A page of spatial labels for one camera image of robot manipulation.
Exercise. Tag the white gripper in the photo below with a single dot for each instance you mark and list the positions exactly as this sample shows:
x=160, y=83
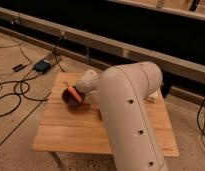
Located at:
x=92, y=99

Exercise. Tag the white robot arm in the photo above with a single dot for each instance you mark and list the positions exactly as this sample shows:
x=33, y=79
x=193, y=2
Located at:
x=120, y=92

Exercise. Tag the orange carrot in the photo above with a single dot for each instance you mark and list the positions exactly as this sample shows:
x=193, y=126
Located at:
x=73, y=91

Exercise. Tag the dark purple bowl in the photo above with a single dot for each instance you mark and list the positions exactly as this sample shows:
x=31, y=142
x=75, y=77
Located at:
x=69, y=99

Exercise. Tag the wooden table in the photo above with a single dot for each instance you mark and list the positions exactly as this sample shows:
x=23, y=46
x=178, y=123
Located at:
x=80, y=129

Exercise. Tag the black power adapter box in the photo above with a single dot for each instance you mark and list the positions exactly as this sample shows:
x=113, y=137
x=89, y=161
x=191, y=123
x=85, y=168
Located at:
x=42, y=66

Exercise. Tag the white toy object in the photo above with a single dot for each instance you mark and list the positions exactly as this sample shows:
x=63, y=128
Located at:
x=153, y=97

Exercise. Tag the small black device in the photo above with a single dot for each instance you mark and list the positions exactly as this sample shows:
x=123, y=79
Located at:
x=18, y=67

